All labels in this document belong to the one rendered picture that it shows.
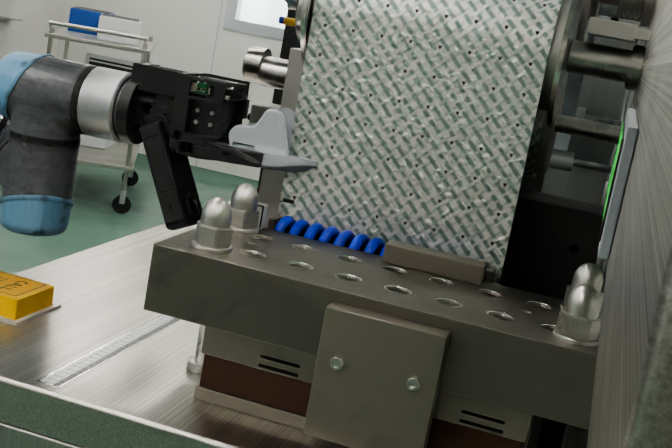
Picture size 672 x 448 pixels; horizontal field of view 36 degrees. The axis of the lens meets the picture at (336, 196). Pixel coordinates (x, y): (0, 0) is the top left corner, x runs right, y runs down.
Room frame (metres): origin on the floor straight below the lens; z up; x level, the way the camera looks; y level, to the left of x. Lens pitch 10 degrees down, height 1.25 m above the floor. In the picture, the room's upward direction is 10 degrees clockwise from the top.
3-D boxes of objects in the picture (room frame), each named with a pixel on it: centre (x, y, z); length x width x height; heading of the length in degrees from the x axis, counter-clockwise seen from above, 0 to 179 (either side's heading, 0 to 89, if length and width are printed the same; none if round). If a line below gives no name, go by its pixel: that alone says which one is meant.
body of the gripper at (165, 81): (1.07, 0.17, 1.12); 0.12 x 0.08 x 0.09; 76
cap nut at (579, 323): (0.81, -0.21, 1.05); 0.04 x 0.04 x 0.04
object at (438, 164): (1.01, -0.06, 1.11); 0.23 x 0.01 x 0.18; 76
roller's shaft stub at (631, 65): (1.03, -0.24, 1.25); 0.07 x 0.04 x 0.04; 76
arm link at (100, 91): (1.09, 0.25, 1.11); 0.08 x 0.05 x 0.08; 166
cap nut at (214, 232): (0.88, 0.10, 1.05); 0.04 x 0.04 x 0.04
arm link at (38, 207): (1.13, 0.33, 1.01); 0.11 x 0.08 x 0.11; 27
